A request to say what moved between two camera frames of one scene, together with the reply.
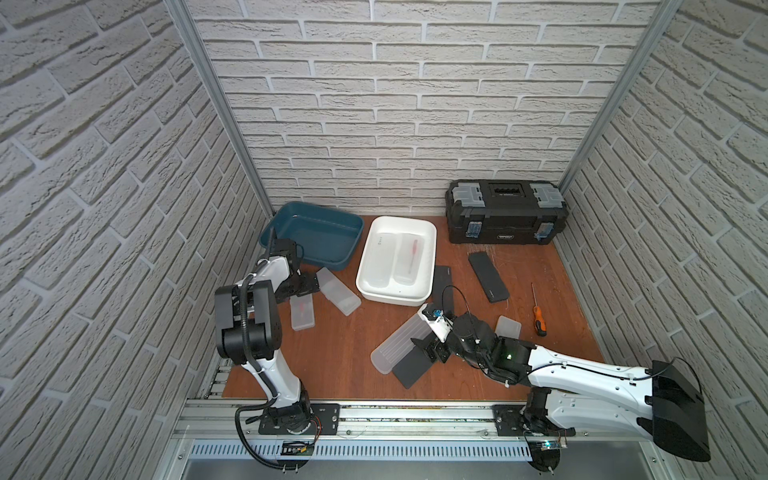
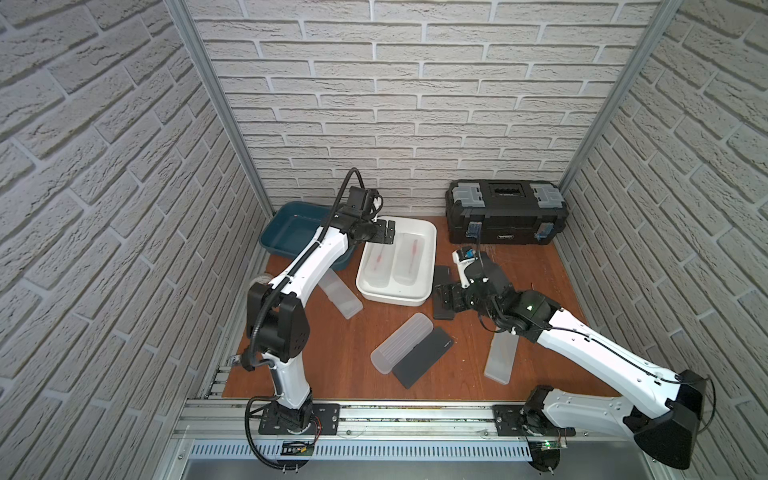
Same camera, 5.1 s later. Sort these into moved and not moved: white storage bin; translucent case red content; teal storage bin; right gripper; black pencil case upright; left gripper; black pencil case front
Moved: left gripper; right gripper
Not moved: black pencil case front; translucent case red content; teal storage bin; white storage bin; black pencil case upright
